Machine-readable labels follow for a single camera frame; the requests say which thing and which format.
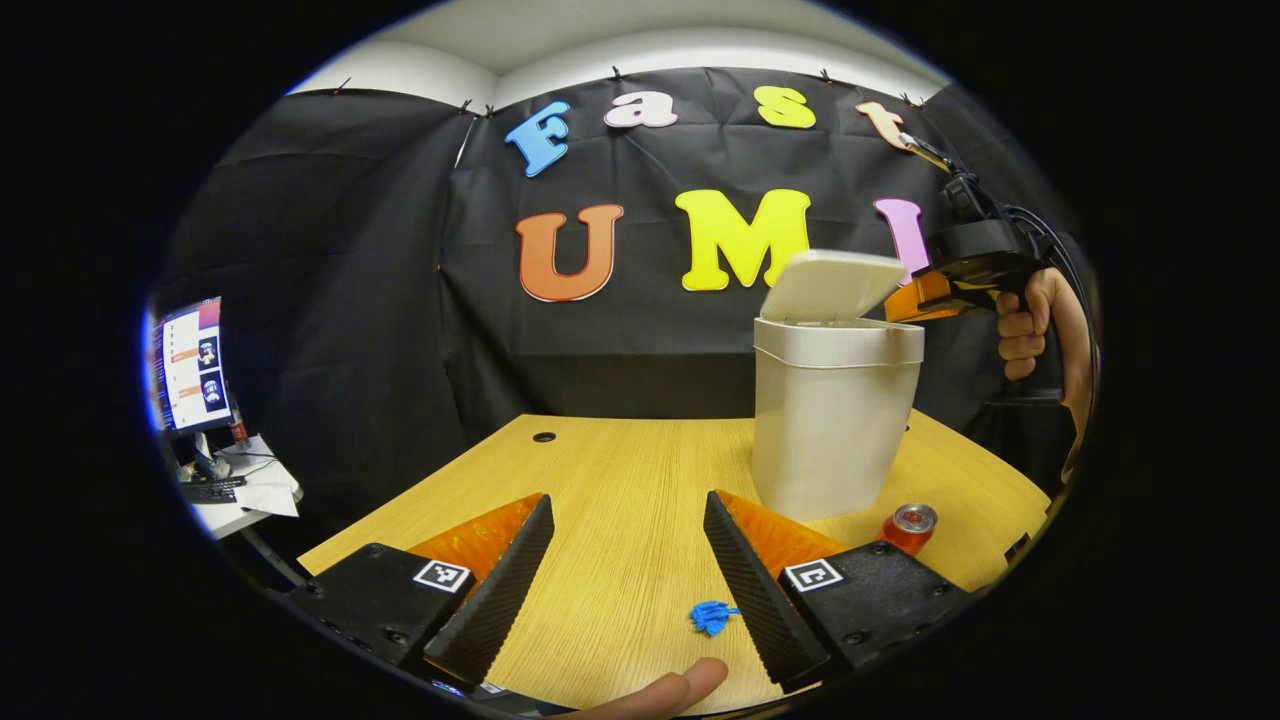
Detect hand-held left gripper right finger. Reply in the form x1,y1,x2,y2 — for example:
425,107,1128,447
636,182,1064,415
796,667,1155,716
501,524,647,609
703,490,976,694

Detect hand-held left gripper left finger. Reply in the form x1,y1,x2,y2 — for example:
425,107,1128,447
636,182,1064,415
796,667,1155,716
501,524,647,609
285,493,556,693

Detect blue paper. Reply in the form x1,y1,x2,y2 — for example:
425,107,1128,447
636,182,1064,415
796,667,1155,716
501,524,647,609
688,600,741,638

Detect white desktop garbage bin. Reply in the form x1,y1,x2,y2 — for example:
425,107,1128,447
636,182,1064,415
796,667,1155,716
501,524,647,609
752,250,926,523

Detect red pop can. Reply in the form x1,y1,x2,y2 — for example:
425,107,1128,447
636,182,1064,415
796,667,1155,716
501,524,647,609
880,503,939,558

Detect wooden desktop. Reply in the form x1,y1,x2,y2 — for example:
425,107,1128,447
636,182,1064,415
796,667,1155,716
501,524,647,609
298,413,1051,716

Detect white paper sheets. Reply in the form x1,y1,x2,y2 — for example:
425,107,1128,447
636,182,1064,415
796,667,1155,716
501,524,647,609
215,438,301,518

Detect white side desk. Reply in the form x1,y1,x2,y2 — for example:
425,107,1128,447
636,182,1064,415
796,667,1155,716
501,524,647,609
175,430,303,541

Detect computer monitor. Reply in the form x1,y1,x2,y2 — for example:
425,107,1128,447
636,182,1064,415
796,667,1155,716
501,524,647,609
150,297,236,433

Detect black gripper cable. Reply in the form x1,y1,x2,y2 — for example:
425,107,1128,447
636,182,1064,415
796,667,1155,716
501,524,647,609
1005,205,1096,336

